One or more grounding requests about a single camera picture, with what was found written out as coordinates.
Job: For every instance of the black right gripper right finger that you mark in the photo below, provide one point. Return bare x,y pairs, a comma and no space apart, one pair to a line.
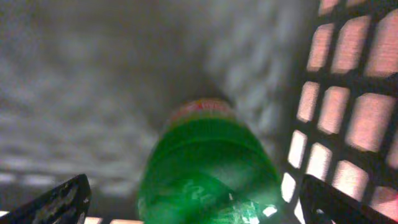
322,203

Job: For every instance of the grey plastic lattice basket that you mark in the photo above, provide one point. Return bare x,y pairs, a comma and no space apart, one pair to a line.
87,87

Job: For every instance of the green lid spice jar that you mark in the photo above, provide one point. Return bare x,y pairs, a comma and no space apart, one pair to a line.
208,167

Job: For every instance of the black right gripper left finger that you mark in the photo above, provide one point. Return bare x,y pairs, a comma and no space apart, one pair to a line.
67,203

